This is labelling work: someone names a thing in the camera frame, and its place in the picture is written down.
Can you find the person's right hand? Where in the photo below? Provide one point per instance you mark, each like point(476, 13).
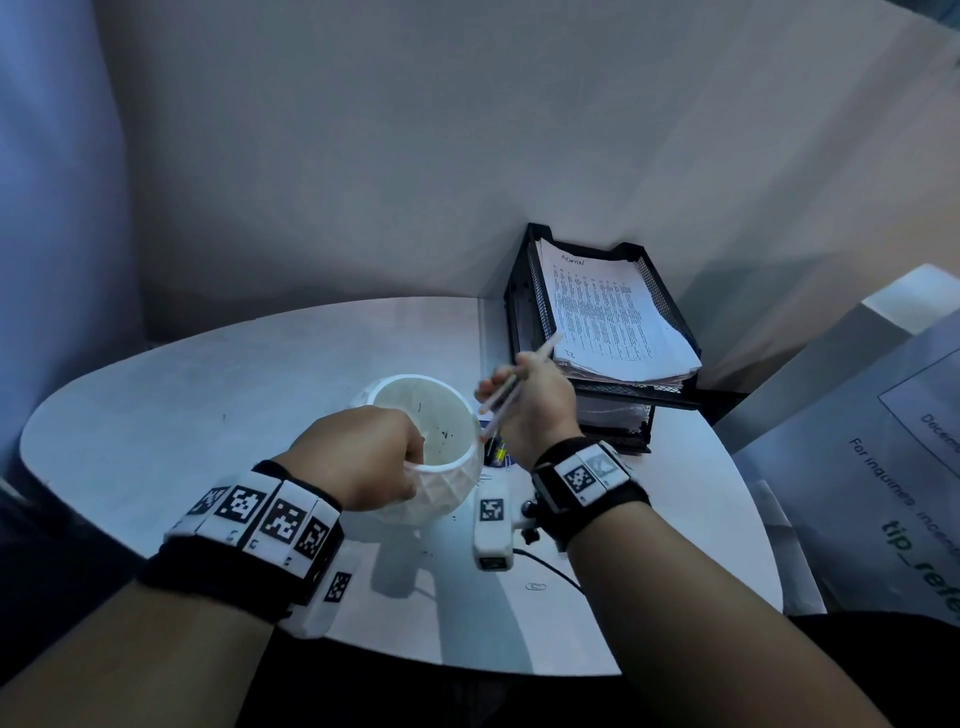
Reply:
point(540, 412)

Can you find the person's left hand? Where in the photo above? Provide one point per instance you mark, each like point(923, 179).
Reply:
point(352, 457)

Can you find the white pen orange tip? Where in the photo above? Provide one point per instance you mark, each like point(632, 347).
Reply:
point(495, 424)

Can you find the slim grey pen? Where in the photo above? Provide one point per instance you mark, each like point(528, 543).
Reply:
point(546, 346)

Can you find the thin bundle printed sheets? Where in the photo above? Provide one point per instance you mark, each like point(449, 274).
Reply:
point(611, 416)

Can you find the white faceted cup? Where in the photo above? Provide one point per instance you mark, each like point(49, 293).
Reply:
point(442, 480)

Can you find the neat stack of papers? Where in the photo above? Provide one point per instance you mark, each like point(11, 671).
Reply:
point(607, 315)

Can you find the person's right forearm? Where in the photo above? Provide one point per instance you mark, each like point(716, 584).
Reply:
point(712, 645)

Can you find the person's left forearm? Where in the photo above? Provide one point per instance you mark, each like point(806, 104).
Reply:
point(127, 667)

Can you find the person's black trousers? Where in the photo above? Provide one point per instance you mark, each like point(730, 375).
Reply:
point(412, 697)

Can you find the right black marker wristband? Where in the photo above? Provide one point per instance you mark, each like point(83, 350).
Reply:
point(592, 495)

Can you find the black marker wristband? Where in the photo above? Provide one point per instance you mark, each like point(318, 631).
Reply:
point(592, 495)
point(240, 555)

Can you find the black mesh paper tray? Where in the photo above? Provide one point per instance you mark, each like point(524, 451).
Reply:
point(517, 315)

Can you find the left black marker wristband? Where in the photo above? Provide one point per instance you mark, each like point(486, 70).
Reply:
point(240, 555)

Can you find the white box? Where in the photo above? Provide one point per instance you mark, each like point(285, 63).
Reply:
point(810, 367)

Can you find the large printed notice poster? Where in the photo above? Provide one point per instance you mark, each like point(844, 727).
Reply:
point(862, 510)

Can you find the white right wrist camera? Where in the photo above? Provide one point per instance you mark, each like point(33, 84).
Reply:
point(491, 525)

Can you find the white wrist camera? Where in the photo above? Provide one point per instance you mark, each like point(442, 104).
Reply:
point(491, 525)
point(322, 600)

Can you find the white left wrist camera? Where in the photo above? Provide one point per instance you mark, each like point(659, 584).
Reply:
point(322, 600)

